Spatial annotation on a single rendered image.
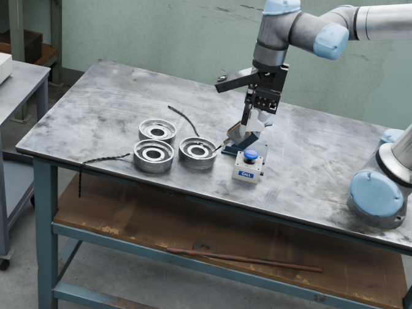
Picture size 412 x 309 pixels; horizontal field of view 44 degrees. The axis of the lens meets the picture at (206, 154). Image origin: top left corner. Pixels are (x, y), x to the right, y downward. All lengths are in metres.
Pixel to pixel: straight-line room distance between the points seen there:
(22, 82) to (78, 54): 1.34
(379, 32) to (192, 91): 0.74
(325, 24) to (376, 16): 0.13
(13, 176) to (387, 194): 1.57
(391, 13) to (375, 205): 0.42
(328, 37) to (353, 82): 1.91
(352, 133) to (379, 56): 1.28
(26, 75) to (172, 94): 0.59
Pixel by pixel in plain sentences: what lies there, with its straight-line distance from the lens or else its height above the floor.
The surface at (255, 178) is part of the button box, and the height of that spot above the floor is 0.82.
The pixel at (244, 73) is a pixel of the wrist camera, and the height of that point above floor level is 1.09.
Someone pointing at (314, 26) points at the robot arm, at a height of 1.26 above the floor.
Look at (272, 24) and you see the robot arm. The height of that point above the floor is 1.23.
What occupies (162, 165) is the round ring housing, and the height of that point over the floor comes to 0.83.
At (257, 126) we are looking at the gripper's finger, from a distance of 1.27.
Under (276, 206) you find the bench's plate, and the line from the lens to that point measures 1.30.
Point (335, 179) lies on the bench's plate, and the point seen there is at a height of 0.80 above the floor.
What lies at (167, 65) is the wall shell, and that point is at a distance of 3.08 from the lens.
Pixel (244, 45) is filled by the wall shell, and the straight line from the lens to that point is 2.94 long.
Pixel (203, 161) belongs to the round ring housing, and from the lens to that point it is 1.33.
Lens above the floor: 1.60
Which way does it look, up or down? 34 degrees down
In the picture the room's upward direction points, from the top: 11 degrees clockwise
